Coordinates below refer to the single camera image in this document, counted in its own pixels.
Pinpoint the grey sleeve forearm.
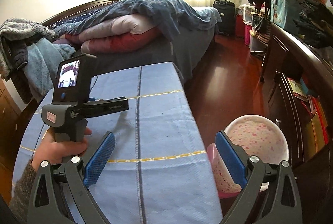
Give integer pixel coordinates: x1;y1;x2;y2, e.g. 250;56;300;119
9;158;37;223

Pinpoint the pink speckled trash bin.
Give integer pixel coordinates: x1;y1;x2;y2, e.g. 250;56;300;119
207;115;289;199

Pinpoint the person's left hand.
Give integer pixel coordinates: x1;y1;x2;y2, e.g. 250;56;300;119
31;128;88;171

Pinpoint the light blue fleece blanket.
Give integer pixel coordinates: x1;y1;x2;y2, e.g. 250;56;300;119
23;38;75;102

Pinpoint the orange wooden wardrobe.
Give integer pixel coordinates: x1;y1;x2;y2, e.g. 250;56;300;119
0;79;23;167

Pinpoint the dark wooden headboard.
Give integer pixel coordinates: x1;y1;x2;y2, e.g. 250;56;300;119
41;0;120;27

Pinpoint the grey knitted blanket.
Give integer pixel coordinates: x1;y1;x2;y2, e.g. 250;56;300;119
1;18;55;80

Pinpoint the pink red folded quilt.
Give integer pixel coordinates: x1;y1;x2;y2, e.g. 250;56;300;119
53;14;162;55

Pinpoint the blue checked tablecloth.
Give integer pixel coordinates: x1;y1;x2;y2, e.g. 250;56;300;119
12;63;222;223

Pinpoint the dark wooden dresser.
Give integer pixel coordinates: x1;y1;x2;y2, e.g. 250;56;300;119
261;24;332;223

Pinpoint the bed with dark base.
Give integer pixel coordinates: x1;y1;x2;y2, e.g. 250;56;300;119
94;26;215;84

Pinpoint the blue patterned duvet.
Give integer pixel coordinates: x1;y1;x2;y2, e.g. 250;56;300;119
54;0;222;40

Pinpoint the black suitcase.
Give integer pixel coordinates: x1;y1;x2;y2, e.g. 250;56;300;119
213;0;236;35

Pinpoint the pile of clothes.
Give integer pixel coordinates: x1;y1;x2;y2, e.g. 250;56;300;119
284;0;332;49

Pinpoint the teal shopping bag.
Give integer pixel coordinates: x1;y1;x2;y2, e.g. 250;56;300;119
270;0;287;29

